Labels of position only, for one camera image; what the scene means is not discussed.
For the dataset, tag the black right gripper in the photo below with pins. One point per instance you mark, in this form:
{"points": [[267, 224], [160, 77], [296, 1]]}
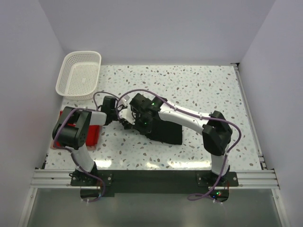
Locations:
{"points": [[142, 130]]}

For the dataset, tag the black t shirt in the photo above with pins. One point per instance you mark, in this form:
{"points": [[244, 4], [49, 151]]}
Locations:
{"points": [[166, 132]]}

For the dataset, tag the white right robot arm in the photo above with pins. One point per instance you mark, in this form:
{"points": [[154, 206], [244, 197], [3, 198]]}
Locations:
{"points": [[215, 130]]}

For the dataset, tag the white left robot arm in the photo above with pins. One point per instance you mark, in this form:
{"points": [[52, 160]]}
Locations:
{"points": [[81, 157]]}

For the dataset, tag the red folded t shirt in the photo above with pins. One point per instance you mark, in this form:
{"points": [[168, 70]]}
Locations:
{"points": [[93, 134]]}

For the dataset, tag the white plastic basket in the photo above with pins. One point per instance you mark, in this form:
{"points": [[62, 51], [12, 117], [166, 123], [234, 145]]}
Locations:
{"points": [[79, 75]]}

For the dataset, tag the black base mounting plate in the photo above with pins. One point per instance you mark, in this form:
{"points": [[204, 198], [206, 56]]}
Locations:
{"points": [[108, 183]]}

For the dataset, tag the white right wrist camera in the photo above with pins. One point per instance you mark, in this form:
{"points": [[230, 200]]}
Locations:
{"points": [[127, 115]]}

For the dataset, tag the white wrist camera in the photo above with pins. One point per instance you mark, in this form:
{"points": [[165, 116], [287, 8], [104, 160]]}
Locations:
{"points": [[127, 115], [125, 100]]}

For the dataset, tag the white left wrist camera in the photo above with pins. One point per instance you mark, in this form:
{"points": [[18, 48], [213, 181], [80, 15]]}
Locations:
{"points": [[125, 100]]}

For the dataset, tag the aluminium frame rail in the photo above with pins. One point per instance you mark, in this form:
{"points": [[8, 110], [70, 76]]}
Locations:
{"points": [[255, 179]]}

